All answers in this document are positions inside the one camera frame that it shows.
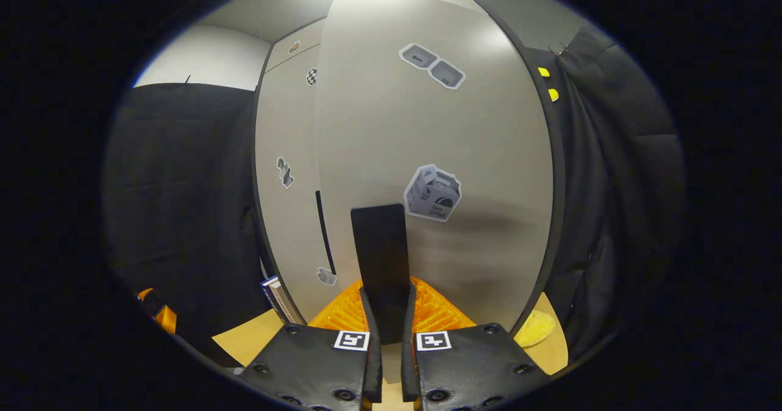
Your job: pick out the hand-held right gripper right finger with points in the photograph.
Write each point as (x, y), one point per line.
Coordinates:
(409, 368)

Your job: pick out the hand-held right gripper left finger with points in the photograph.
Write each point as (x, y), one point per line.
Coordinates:
(372, 368)

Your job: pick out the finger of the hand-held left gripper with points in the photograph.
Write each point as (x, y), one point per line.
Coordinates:
(165, 319)

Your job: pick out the grey cabinet door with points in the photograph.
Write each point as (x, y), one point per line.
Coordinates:
(458, 142)
(287, 228)

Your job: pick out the grey cabinet drawer front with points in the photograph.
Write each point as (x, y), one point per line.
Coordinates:
(305, 41)

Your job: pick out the white blue booklet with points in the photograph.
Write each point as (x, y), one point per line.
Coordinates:
(278, 295)

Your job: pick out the black backdrop cloth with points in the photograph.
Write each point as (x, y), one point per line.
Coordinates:
(623, 185)
(183, 203)

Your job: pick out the yellow sponge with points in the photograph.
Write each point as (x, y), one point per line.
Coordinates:
(534, 331)

